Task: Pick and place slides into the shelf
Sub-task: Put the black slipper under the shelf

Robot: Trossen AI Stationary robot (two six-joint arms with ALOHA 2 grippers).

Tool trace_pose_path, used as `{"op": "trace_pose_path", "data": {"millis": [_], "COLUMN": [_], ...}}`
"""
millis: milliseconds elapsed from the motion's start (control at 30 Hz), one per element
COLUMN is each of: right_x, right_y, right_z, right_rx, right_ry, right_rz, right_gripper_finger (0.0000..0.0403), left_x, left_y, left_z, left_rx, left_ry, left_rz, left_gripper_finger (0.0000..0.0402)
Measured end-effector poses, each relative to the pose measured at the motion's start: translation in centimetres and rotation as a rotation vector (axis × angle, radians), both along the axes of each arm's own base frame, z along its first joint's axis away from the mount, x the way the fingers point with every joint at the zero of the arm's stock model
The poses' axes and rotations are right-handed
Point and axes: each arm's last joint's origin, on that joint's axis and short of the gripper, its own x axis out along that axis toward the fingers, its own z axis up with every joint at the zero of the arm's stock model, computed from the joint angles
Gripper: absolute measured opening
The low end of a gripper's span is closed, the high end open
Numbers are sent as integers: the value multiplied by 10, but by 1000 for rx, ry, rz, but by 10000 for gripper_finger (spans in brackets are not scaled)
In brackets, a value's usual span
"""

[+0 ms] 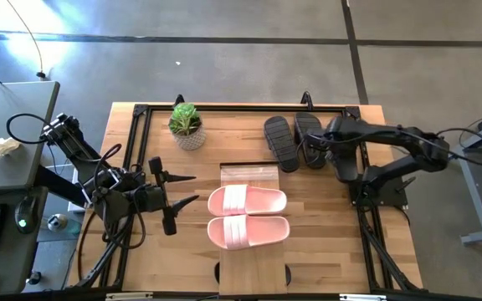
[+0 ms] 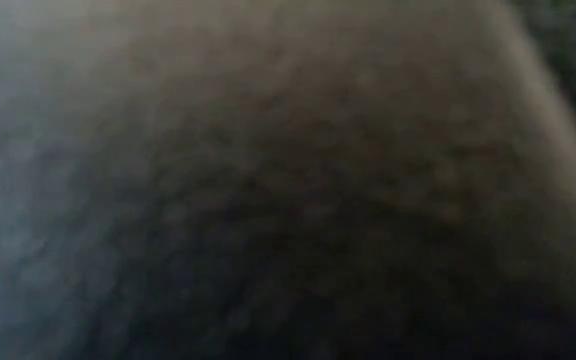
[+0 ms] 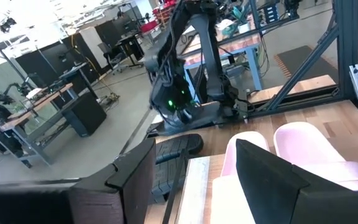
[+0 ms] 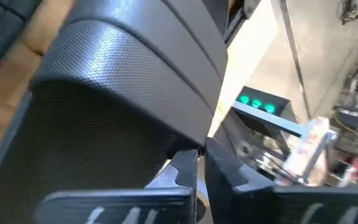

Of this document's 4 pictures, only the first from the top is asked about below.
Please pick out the light grey desk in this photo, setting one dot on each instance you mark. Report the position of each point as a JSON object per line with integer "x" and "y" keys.
{"x": 15, "y": 108}

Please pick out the silver metal bracket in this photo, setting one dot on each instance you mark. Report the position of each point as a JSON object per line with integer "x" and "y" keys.
{"x": 362, "y": 297}
{"x": 128, "y": 297}

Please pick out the white paper sheet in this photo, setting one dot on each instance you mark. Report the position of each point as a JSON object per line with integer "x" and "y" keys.
{"x": 75, "y": 207}

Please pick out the black rubber slide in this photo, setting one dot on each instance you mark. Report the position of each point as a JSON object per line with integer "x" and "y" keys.
{"x": 282, "y": 144}
{"x": 308, "y": 123}

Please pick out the silver round cap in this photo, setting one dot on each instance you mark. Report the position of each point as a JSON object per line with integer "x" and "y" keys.
{"x": 57, "y": 222}

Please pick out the succulent in patterned white pot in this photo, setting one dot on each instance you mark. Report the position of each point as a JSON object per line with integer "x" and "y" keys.
{"x": 186, "y": 121}

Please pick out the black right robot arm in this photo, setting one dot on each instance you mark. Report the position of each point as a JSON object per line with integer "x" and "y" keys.
{"x": 391, "y": 136}

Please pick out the crumpled white tissue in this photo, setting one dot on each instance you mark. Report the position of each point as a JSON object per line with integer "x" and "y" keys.
{"x": 2, "y": 147}

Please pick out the pink rubber slide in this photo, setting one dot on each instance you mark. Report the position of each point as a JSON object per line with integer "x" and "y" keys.
{"x": 266, "y": 230}
{"x": 262, "y": 200}

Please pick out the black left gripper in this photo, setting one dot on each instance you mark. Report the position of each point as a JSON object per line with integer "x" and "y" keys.
{"x": 157, "y": 200}

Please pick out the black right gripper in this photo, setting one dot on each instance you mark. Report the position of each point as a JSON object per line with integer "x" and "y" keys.
{"x": 343, "y": 159}

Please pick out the small black knob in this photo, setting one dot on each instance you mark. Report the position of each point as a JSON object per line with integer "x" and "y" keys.
{"x": 34, "y": 278}

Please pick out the black computer mouse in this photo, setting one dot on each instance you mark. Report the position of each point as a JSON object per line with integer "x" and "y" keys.
{"x": 25, "y": 213}

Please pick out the dark grey desk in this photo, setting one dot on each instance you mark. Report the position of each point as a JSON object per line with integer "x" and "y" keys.
{"x": 6, "y": 267}

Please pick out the black aluminium frame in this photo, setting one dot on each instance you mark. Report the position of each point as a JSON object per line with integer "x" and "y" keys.
{"x": 245, "y": 108}

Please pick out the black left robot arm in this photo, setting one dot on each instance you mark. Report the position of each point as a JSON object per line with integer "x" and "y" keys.
{"x": 78, "y": 150}

